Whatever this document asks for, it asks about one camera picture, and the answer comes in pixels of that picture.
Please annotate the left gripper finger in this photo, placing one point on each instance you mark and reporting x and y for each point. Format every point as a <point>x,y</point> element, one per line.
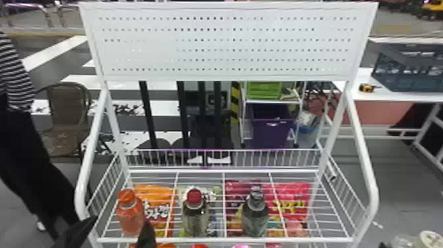
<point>146,239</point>
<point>81,233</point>

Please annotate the orange bottle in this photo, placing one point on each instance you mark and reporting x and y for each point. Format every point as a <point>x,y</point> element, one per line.
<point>129,214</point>

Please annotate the orange snack packet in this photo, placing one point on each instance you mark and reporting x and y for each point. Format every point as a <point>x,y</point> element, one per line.
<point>157,199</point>

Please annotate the green bottle with red cap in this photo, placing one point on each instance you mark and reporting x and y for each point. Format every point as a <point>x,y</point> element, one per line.
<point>194,216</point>

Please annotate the person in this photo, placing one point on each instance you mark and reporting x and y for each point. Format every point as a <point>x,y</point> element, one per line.
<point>20,149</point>

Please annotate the dark bottle with grey cap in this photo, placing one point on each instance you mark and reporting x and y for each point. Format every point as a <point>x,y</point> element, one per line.
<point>255,216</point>

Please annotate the brown chair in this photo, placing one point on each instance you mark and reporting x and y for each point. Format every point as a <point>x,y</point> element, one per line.
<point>67,117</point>

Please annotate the red snack packet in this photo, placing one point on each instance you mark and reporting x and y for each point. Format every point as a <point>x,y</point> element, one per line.
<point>289,204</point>

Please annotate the white shelf trolley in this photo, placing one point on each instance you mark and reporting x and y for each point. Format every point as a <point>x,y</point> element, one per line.
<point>244,117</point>

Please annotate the purple crate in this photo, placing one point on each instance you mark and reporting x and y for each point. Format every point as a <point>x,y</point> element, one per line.
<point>271,130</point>

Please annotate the green basket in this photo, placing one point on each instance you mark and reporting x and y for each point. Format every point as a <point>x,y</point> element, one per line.
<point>263,90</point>

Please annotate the yellow tape measure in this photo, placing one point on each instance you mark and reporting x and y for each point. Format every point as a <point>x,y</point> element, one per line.
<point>367,88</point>

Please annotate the white side table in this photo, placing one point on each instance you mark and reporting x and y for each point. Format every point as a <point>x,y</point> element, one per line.
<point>387,96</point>

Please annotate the blue crate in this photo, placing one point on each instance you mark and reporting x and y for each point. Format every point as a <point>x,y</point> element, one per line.
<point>408,74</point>

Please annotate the striped post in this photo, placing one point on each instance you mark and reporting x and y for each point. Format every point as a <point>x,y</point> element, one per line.
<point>235,104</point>

